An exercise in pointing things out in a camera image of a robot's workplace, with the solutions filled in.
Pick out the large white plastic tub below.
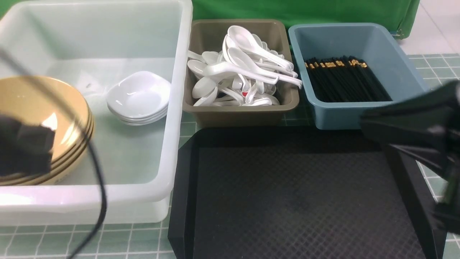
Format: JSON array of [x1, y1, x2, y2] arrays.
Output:
[[1, 0, 193, 224]]

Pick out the stacked tan bowl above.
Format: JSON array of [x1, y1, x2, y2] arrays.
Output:
[[0, 118, 94, 186], [0, 138, 87, 186], [1, 113, 87, 186]]

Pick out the lower stacked white saucer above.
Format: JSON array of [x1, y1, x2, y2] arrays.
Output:
[[111, 108, 169, 126]]

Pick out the top white spoon in bin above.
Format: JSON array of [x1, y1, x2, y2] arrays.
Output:
[[228, 25, 294, 71]]

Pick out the long white spoon in bin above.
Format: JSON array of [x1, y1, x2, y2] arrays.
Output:
[[202, 61, 280, 84]]

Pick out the bottom stacked tan bowl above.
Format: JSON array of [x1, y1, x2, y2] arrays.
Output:
[[0, 118, 94, 186]]

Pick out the middle stacked tan bowl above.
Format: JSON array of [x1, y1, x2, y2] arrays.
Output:
[[1, 113, 87, 186]]

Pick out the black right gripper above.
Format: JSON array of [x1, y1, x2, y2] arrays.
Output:
[[360, 80, 460, 180]]

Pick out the white spoon bin left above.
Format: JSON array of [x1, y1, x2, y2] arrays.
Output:
[[192, 77, 217, 99]]

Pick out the tan noodle bowl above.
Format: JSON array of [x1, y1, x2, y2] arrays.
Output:
[[0, 76, 90, 177]]

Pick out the black serving tray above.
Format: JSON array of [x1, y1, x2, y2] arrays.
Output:
[[168, 126, 447, 259]]

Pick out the green cloth backdrop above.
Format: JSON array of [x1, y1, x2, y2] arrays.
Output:
[[192, 0, 420, 39]]

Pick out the pile of black chopsticks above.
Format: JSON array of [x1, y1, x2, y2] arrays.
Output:
[[304, 56, 392, 102]]

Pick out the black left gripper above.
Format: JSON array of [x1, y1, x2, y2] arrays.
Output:
[[0, 115, 55, 177]]

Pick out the olive plastic spoon bin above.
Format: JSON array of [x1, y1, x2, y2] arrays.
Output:
[[183, 19, 300, 128]]

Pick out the white square saucer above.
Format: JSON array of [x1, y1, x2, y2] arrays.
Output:
[[106, 71, 171, 119]]

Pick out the blue plastic chopstick bin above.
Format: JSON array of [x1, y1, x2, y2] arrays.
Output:
[[289, 23, 429, 130]]

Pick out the top stacked tan bowl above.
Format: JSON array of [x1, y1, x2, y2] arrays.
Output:
[[0, 138, 87, 186]]

